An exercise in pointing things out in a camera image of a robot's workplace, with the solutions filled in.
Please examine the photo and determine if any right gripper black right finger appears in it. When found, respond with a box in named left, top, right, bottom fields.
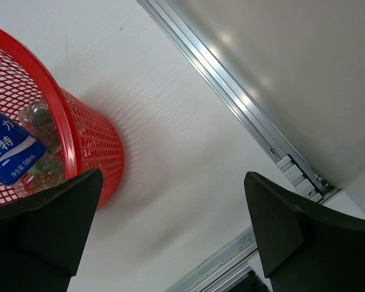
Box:
left=244, top=172, right=365, bottom=291

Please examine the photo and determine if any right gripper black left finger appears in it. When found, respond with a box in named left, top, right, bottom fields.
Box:
left=0, top=169, right=103, bottom=291

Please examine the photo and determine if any clear bottle blue label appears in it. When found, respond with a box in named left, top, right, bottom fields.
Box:
left=0, top=113, right=47, bottom=186

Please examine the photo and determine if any green plastic bottle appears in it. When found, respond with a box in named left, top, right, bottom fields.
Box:
left=15, top=97, right=68, bottom=192

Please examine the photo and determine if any red mesh plastic bin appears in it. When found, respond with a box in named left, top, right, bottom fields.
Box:
left=0, top=29, right=125, bottom=209

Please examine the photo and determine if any aluminium table edge rail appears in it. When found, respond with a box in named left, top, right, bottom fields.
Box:
left=136, top=0, right=341, bottom=292

